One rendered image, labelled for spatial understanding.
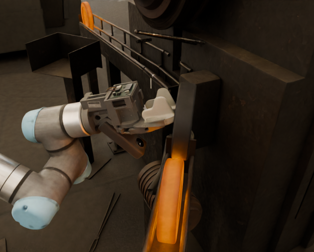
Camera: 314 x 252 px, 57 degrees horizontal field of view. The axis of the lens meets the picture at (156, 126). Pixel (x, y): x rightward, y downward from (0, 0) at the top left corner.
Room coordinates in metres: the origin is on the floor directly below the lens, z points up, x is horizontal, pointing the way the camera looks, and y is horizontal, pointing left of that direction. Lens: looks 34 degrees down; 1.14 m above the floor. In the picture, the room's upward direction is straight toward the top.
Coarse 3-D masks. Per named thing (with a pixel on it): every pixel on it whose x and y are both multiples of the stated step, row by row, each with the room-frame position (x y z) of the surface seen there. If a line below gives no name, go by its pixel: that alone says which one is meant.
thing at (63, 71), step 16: (32, 48) 1.31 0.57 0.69; (48, 48) 1.39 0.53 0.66; (64, 48) 1.45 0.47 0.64; (80, 48) 1.22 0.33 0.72; (96, 48) 1.31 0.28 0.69; (32, 64) 1.30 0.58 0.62; (48, 64) 1.37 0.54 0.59; (64, 64) 1.35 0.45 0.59; (80, 64) 1.21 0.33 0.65; (96, 64) 1.30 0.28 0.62; (64, 80) 1.28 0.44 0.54; (80, 80) 1.30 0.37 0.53; (80, 96) 1.29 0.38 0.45; (96, 160) 1.31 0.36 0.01
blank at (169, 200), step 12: (168, 168) 0.38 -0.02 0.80; (180, 168) 0.38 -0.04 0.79; (168, 180) 0.36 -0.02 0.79; (180, 180) 0.36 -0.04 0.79; (168, 192) 0.34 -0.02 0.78; (180, 192) 0.41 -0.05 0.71; (168, 204) 0.32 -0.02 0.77; (180, 204) 0.40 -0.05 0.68; (168, 216) 0.31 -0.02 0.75; (168, 228) 0.31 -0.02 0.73; (168, 240) 0.31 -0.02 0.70
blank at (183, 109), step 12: (180, 84) 0.50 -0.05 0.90; (192, 84) 0.51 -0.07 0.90; (180, 96) 0.47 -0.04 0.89; (192, 96) 0.46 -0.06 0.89; (180, 108) 0.44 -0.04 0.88; (192, 108) 0.44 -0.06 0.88; (180, 120) 0.43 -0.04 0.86; (192, 120) 0.43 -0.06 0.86; (180, 132) 0.42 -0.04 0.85; (180, 144) 0.42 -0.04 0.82; (180, 156) 0.43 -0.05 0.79
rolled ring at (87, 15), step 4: (84, 4) 1.92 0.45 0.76; (88, 4) 1.92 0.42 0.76; (84, 8) 1.92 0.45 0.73; (88, 8) 1.90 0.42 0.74; (84, 12) 2.01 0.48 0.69; (88, 12) 1.88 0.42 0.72; (84, 16) 2.01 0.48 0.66; (88, 16) 1.87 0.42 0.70; (92, 16) 1.88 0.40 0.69; (84, 20) 2.00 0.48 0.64; (88, 20) 1.87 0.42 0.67; (92, 20) 1.88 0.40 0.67; (88, 24) 1.87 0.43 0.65; (92, 24) 1.88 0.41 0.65; (92, 28) 1.89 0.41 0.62
